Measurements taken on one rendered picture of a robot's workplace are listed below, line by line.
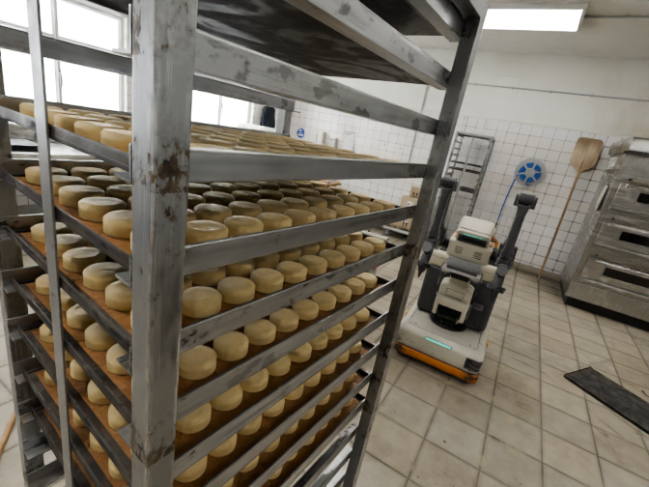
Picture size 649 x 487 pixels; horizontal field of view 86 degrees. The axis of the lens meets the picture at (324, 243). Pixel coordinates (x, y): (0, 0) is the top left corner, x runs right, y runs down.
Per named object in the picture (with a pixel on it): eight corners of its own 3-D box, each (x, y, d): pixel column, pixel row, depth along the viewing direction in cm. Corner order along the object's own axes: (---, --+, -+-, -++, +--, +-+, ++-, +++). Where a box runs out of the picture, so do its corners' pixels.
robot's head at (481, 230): (461, 226, 246) (464, 213, 234) (493, 235, 237) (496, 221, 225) (454, 242, 240) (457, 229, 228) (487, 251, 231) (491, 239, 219)
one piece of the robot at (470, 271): (437, 279, 253) (446, 252, 246) (477, 293, 242) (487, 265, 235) (433, 286, 239) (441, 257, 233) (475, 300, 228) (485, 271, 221)
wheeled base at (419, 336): (411, 317, 327) (419, 293, 319) (483, 345, 300) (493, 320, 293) (389, 350, 269) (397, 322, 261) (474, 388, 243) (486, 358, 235)
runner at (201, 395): (388, 282, 87) (391, 272, 86) (398, 287, 86) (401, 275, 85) (117, 432, 37) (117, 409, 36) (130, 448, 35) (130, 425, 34)
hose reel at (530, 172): (523, 234, 532) (550, 161, 498) (522, 236, 518) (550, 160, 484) (494, 226, 551) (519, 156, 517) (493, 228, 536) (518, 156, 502)
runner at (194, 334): (397, 249, 85) (400, 237, 84) (408, 253, 83) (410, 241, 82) (116, 360, 34) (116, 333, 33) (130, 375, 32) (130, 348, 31)
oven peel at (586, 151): (525, 276, 514) (578, 135, 473) (525, 276, 518) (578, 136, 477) (549, 284, 500) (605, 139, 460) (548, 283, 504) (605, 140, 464)
